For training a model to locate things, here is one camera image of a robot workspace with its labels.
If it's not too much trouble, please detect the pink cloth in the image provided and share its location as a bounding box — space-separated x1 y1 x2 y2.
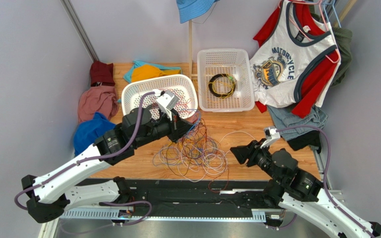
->
77 85 119 123

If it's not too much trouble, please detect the colourful wire pile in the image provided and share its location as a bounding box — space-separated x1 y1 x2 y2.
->
152 110 257 194

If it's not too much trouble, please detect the black coiled cable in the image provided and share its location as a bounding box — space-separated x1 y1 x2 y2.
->
208 73 236 98

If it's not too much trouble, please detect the yellow wire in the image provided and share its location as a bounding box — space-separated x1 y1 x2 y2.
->
193 73 237 100

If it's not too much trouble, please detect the light blue bucket hat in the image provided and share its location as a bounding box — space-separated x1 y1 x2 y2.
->
176 0 218 24

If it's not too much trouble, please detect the pink clothes hanger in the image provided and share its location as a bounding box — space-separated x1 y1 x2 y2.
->
278 0 341 66

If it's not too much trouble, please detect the wooden rack pole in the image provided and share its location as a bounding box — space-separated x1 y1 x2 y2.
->
332 0 358 27

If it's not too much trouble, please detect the maroon cloth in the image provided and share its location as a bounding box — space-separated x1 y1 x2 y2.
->
90 61 115 87

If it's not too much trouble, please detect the white motorcycle tank top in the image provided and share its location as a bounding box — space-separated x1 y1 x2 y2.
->
249 0 341 109

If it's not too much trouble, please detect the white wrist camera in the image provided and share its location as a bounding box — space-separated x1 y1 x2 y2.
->
261 126 280 148
153 89 180 121

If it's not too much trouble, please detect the aluminium slotted rail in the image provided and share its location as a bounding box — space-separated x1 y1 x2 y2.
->
60 206 266 223

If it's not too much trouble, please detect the blue cloth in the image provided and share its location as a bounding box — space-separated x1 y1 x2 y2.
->
73 112 116 156

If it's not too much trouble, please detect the dark green garment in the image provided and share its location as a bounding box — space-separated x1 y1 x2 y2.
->
299 13 353 90

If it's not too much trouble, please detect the metal corner rail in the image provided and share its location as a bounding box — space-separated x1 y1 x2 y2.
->
60 0 99 61

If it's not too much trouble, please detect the teal cloth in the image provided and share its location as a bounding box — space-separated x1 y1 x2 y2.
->
123 60 182 83

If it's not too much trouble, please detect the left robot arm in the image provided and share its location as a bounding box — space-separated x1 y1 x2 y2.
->
21 108 193 224

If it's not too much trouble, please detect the red wire in basket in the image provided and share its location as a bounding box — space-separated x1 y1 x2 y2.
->
175 90 194 118

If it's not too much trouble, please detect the grey denim garment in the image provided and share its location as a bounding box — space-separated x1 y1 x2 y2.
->
267 106 328 141

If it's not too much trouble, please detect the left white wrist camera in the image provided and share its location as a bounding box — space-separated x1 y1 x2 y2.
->
153 89 180 121

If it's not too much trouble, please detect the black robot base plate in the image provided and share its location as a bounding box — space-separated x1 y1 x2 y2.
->
68 179 295 219

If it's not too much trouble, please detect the rectangular white plastic basket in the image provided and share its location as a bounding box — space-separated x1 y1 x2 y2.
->
197 48 254 113

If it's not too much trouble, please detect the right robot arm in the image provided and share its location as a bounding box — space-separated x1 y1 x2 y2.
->
230 139 381 238

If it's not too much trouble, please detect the pink wire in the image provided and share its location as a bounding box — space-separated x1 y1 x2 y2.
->
174 87 196 118
134 86 194 116

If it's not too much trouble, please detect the black garment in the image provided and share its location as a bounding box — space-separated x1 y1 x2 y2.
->
277 125 322 153

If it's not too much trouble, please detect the orange cloth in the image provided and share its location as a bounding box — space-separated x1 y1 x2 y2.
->
131 64 182 82

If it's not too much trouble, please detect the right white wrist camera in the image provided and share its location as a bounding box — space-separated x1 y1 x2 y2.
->
261 126 280 148

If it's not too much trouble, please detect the red shirt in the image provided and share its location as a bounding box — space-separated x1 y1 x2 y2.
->
253 1 340 119

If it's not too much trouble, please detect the rounded white plastic basket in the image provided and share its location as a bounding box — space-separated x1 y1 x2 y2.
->
121 74 198 119

